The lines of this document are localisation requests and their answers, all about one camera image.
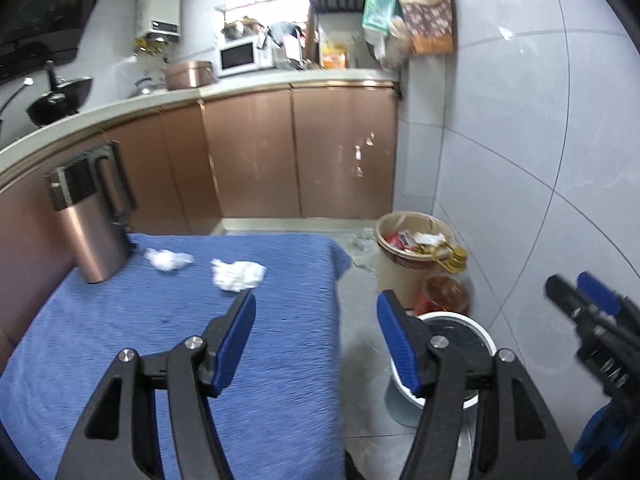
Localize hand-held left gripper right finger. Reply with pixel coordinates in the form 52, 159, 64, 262
376, 289, 573, 480

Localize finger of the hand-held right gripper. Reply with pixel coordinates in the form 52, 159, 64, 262
545, 273, 608, 322
575, 271, 626, 317

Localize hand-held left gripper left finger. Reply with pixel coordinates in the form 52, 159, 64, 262
54, 290, 257, 480

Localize white trash bin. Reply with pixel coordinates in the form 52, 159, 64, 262
385, 311, 497, 427

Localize person's right hand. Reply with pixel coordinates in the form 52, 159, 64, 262
570, 402, 632, 467

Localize blue fluffy mat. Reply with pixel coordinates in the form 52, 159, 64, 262
0, 232, 352, 480

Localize beige plastic bucket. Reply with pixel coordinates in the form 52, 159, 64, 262
375, 212, 457, 311

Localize large crumpled white tissue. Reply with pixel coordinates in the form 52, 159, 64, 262
210, 258, 267, 292

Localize clear plastic bag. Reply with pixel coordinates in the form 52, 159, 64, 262
348, 227, 381, 273

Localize gold snack packaging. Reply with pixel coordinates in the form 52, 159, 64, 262
431, 244, 468, 275

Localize small crumpled white tissue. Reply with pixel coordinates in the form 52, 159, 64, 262
144, 247, 195, 273

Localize copper kitchen base cabinets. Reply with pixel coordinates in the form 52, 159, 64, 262
0, 82, 401, 356

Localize white kitchen countertop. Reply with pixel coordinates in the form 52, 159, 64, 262
0, 67, 401, 191

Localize copper metal box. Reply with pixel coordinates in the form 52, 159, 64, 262
165, 60, 217, 91

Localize white microwave oven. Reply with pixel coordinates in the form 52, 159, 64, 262
216, 39, 275, 78

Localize yellow food package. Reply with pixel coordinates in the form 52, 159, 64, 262
320, 42, 348, 70

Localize white plastic bag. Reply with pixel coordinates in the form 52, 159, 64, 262
367, 17, 413, 68

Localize black frying pan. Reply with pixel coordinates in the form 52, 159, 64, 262
25, 60, 94, 127

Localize beige floral cloth bag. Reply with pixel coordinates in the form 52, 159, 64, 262
392, 0, 457, 56

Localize green plastic bag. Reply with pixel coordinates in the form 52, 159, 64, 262
361, 0, 401, 31

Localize white water heater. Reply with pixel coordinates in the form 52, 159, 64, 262
136, 0, 181, 41

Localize black range hood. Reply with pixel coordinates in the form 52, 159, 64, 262
0, 0, 121, 83

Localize copper kettle with black handle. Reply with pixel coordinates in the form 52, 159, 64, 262
44, 140, 138, 285

